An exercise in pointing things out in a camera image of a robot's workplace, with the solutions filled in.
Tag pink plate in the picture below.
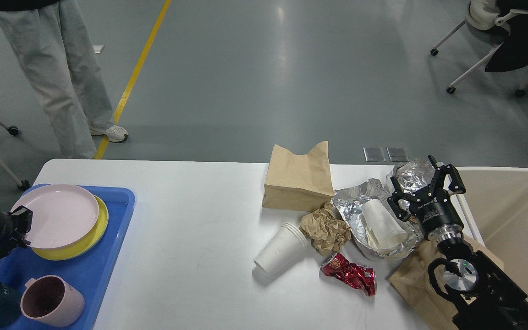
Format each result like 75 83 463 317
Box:
12 184 100 249

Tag person in grey trousers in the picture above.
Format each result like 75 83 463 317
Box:
0 0 129 159

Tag crumpled foil ball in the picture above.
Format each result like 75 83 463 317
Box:
384 158 435 194

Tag flat brown paper bag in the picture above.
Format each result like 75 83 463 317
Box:
389 235 506 330

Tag crumpled brown paper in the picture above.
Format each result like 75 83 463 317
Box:
299 202 352 257

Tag stacked white paper cups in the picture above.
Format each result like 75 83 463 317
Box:
253 223 310 276

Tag blue plastic tray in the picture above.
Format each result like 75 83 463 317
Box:
0 186 136 330

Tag beige plastic bin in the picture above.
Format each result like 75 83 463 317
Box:
453 166 528 295

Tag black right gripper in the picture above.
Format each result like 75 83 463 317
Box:
387 154 467 239

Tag crushed red can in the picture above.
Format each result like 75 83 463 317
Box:
320 253 376 297

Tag pink mug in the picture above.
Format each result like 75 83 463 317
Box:
20 275 85 328

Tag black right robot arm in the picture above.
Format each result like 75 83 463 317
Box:
387 155 528 330

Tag white paper cup in foil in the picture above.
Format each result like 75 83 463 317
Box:
361 200 408 249

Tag white office chair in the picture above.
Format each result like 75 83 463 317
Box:
430 0 528 97

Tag aluminium foil tray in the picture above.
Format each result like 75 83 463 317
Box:
332 178 421 260

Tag metal floor socket plate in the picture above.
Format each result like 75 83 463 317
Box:
363 148 387 162

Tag yellow plate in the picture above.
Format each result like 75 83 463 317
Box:
32 196 109 261

